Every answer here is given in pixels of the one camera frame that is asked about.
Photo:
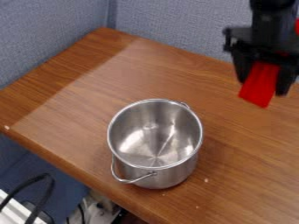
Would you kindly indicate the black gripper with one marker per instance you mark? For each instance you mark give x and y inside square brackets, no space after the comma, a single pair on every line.
[269,40]

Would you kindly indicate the red rectangular block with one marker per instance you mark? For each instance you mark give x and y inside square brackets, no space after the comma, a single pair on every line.
[259,87]

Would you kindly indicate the stainless steel pot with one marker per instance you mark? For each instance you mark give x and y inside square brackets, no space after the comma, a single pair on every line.
[153,137]

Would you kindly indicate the white device under table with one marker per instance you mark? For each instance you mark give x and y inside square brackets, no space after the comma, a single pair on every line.
[93,211]

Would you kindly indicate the white radiator panel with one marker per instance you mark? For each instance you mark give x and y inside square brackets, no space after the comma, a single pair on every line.
[14,213]

